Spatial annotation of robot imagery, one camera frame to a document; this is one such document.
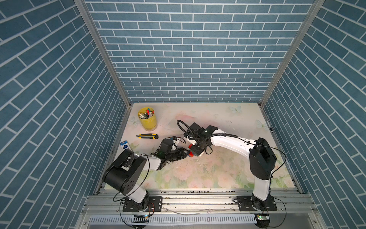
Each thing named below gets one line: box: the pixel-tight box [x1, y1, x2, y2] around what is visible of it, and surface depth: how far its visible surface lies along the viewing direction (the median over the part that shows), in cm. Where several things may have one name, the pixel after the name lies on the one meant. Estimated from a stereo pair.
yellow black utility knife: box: [135, 133, 159, 140], surface depth 101 cm
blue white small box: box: [119, 140, 133, 152], surface depth 96 cm
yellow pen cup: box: [137, 106, 158, 132], surface depth 101 cm
